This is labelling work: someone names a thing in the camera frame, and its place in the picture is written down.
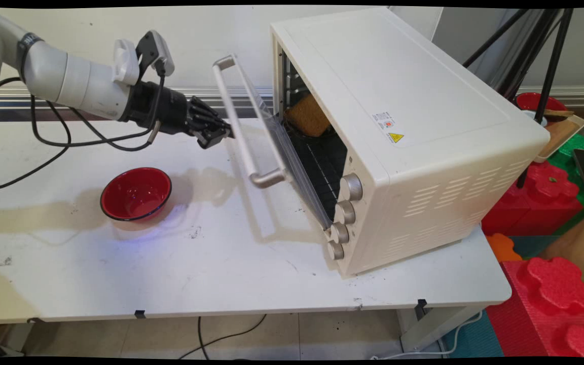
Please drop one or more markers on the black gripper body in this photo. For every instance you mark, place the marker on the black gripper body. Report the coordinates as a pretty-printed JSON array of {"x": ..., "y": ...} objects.
[{"x": 155, "y": 106}]

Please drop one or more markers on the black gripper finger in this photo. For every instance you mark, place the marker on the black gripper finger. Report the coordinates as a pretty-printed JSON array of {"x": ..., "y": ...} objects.
[
  {"x": 211, "y": 137},
  {"x": 208, "y": 115}
]

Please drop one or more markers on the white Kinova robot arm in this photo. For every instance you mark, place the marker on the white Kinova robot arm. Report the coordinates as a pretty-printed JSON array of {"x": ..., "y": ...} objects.
[{"x": 69, "y": 76}]

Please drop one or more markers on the red bowl with black rim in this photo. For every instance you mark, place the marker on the red bowl with black rim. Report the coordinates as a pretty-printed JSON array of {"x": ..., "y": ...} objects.
[{"x": 135, "y": 195}]

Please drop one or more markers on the brown toast slice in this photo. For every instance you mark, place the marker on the brown toast slice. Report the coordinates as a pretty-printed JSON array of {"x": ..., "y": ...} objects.
[{"x": 308, "y": 116}]

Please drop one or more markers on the black oven rack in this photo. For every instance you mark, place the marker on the black oven rack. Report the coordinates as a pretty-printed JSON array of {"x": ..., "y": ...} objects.
[{"x": 322, "y": 167}]

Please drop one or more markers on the large silver oven knob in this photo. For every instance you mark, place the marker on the large silver oven knob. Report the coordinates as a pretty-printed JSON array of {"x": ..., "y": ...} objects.
[{"x": 353, "y": 187}]

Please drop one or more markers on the small silver oven knob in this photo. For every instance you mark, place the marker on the small silver oven knob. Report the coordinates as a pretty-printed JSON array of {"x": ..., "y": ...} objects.
[{"x": 336, "y": 251}]

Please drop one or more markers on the white red label sticker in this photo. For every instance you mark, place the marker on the white red label sticker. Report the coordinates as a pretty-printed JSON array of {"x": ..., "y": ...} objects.
[{"x": 383, "y": 120}]

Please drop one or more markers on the yellow warning sticker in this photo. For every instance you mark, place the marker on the yellow warning sticker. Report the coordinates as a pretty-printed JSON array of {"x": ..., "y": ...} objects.
[{"x": 396, "y": 138}]

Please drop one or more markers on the black table edge clip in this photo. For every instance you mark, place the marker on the black table edge clip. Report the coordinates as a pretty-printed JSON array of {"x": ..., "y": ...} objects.
[
  {"x": 422, "y": 303},
  {"x": 140, "y": 314}
]

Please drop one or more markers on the cream toaster oven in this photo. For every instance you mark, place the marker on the cream toaster oven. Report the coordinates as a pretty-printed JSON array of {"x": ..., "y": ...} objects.
[{"x": 424, "y": 76}]

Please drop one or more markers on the white table leg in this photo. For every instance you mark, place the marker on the white table leg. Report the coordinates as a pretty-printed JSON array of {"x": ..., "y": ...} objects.
[{"x": 424, "y": 329}]

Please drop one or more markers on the orange foam block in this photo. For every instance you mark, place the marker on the orange foam block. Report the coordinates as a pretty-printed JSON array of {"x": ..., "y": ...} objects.
[{"x": 502, "y": 248}]

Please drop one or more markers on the red bowl behind tripod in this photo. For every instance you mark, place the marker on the red bowl behind tripod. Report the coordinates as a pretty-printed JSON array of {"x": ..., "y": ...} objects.
[{"x": 527, "y": 101}]

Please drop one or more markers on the red foam block with flower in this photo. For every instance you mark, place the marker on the red foam block with flower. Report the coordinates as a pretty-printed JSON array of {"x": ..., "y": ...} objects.
[{"x": 530, "y": 208}]

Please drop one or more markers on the blue foam floor mat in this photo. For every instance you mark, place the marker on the blue foam floor mat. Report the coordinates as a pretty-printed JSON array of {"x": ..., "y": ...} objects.
[{"x": 474, "y": 339}]

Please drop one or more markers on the light wooden tray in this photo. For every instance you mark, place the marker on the light wooden tray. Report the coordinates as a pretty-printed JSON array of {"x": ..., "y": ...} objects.
[{"x": 560, "y": 134}]

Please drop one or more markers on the black tripod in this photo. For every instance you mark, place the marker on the black tripod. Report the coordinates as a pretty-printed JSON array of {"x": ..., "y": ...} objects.
[{"x": 554, "y": 50}]

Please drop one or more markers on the green foam block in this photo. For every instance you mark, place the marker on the green foam block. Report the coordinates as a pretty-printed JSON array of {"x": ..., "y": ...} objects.
[{"x": 576, "y": 143}]

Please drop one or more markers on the large red foam block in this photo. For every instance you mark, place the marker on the large red foam block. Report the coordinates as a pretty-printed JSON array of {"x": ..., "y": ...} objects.
[{"x": 540, "y": 304}]

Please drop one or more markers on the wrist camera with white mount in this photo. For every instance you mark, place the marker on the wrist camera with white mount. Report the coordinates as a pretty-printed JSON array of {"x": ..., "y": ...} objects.
[{"x": 125, "y": 63}]

